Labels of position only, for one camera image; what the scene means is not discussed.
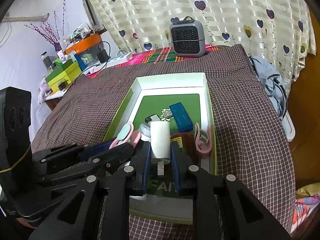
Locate pink clip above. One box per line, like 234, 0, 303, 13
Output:
109, 122, 141, 149
194, 123, 213, 158

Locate silver lighter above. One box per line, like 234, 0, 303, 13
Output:
145, 114, 160, 125

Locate white charger plug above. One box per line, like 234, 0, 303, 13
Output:
150, 121, 171, 177

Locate brown bottle red cap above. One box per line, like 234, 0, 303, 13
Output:
170, 133, 199, 165

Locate brown checkered tablecloth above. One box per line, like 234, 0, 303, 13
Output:
31, 44, 295, 230

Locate green white cardboard box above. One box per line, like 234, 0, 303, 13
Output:
104, 73, 215, 224

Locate yellow green box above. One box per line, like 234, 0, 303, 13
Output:
45, 60, 81, 93

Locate blue usb stick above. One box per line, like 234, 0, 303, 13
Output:
169, 102, 193, 133

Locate white power strip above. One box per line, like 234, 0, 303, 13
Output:
82, 52, 133, 75

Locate black power adapter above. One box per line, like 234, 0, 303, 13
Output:
97, 49, 110, 63

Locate orange lid storage bin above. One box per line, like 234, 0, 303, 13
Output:
66, 34, 102, 70

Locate colourful striped cloth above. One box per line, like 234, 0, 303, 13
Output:
83, 44, 218, 79

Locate wooden wardrobe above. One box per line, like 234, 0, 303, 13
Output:
289, 14, 319, 188

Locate grey mini heater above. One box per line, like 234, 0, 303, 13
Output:
170, 16, 206, 57

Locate blue grey clothes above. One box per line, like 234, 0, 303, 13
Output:
249, 55, 287, 120

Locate heart pattern curtain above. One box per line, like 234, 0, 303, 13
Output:
89, 0, 317, 90

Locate black camera box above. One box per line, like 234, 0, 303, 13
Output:
1, 87, 32, 199

